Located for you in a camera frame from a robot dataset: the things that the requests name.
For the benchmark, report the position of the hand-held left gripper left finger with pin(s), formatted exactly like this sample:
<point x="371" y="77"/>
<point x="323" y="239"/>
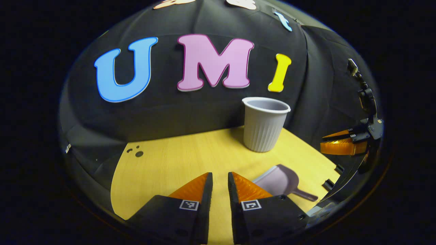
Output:
<point x="204" y="211"/>

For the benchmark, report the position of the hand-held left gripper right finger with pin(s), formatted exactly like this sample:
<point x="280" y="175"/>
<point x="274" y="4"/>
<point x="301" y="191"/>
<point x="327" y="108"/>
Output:
<point x="235" y="211"/>

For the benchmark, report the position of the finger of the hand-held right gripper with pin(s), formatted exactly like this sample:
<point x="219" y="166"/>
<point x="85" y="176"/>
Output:
<point x="344" y="148"/>
<point x="351" y="135"/>

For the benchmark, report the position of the pale pink dustpan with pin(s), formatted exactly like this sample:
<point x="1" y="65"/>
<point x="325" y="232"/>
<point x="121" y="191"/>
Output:
<point x="279" y="180"/>

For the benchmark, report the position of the white ribbed garbage bin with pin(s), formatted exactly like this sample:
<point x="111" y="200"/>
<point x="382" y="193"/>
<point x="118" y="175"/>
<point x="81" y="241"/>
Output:
<point x="264" y="129"/>

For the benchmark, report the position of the small white cloth tag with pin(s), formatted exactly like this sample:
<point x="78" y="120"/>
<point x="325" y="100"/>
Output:
<point x="68" y="148"/>

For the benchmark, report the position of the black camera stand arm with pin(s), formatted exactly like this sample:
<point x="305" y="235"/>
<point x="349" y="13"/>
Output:
<point x="368" y="98"/>

